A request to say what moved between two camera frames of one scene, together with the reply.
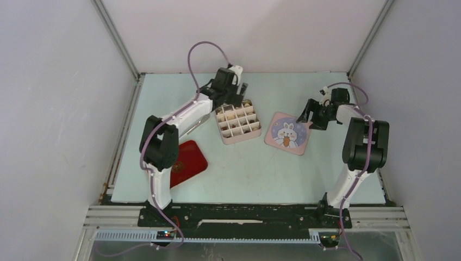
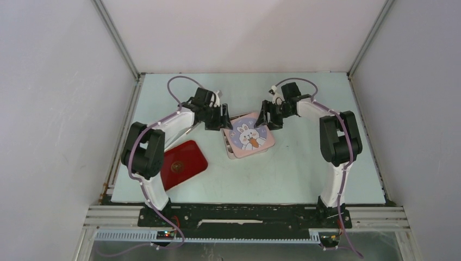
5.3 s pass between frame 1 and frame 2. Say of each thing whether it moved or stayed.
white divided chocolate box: moved
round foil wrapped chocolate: stayed
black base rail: stayed
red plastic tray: stayed
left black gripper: moved
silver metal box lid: moved
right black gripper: moved
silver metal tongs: stayed
